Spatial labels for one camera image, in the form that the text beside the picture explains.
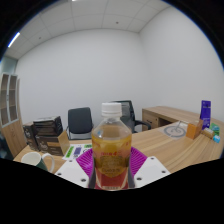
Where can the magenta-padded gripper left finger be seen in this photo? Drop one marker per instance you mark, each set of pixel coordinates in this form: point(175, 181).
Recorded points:
point(78, 168)

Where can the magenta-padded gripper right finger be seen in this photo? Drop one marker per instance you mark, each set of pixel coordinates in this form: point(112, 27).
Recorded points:
point(145, 168)

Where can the orange drink bottle white cap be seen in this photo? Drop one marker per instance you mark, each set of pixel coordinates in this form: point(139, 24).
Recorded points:
point(111, 150)

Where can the white leaflet with coloured print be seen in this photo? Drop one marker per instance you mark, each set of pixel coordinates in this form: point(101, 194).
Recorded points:
point(75, 151)

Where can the brown box with tan side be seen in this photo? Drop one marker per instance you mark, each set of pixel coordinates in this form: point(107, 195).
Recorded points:
point(53, 144)

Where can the green and red printed mug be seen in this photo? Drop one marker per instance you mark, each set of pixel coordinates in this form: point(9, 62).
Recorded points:
point(35, 160)

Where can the black padded chair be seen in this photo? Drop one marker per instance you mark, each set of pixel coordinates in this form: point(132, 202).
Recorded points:
point(80, 121)

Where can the round grey ringed pad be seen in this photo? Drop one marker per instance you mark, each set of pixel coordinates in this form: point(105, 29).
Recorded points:
point(175, 130)

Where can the black mesh office chair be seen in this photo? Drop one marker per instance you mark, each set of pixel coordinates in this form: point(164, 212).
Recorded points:
point(133, 116)

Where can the wooden side desk with drawers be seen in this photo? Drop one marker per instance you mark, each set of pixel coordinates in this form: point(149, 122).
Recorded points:
point(166, 115)

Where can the orange box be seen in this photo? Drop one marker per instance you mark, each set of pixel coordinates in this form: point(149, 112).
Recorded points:
point(194, 130)

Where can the small tan box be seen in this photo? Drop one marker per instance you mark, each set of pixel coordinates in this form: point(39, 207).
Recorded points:
point(207, 133)

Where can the black leather sofa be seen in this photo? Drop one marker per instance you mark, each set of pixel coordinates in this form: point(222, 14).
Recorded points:
point(4, 146)

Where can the small blue box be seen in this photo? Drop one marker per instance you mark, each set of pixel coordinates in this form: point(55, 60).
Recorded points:
point(217, 138)

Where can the small green box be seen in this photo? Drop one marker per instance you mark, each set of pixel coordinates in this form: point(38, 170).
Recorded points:
point(215, 128)

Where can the tall purple box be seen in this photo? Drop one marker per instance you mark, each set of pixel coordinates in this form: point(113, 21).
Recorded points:
point(205, 113)

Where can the wooden shelf unit glass doors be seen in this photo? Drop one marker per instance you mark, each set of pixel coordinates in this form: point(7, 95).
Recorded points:
point(11, 113)

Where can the small square ceiling light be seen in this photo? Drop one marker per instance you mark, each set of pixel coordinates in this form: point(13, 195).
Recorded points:
point(13, 39)

